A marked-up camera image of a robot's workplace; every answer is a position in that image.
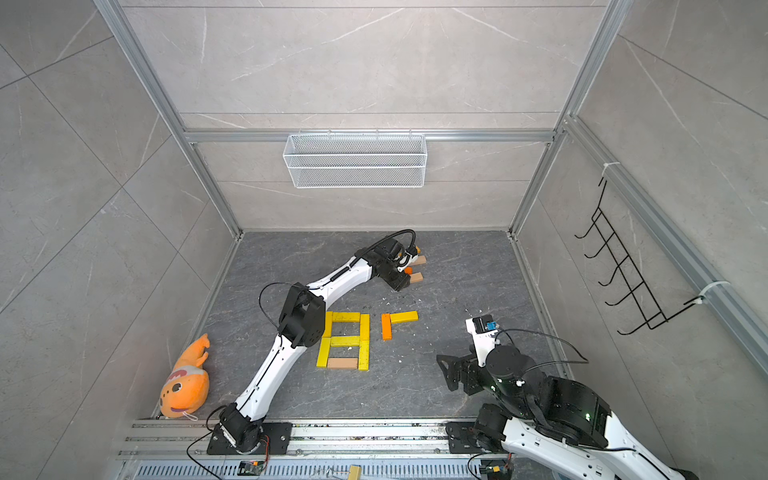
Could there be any yellow block angled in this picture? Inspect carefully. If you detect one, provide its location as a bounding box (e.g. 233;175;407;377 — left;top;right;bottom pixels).
390;311;419;324

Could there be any lime yellow block short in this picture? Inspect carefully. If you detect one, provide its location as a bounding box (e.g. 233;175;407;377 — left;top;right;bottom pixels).
359;314;370;343

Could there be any lime yellow block long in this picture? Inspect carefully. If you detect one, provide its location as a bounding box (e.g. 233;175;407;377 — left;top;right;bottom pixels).
330;336;360;348

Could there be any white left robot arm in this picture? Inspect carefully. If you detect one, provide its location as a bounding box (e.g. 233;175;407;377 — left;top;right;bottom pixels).
214;229;420;454

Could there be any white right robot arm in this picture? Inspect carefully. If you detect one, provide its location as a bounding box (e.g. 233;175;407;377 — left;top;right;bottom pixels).
436;344;696;479

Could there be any orange plush toy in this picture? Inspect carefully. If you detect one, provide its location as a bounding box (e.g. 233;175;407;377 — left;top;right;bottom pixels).
159;334;211;418

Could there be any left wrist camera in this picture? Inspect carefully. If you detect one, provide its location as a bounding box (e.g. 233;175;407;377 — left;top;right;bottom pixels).
397;246;420;270

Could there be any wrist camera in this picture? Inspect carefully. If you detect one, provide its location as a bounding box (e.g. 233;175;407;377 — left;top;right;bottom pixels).
465;314;499;367
397;246;420;270

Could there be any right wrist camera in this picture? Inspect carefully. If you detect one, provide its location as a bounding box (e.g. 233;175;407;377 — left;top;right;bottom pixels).
465;314;499;367

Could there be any white wire mesh basket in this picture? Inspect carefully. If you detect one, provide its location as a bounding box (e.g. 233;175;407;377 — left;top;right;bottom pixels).
283;132;428;189

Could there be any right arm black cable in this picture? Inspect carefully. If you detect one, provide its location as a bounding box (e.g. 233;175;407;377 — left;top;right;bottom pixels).
494;328;590;376

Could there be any black wire hook rack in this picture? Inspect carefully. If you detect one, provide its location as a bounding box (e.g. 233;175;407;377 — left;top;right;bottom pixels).
574;177;705;337

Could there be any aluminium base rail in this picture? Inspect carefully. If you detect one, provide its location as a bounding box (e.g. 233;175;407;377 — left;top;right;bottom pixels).
113;418;625;480

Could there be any aluminium frame post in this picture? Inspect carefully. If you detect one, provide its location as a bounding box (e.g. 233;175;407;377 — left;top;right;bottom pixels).
94;0;243;240

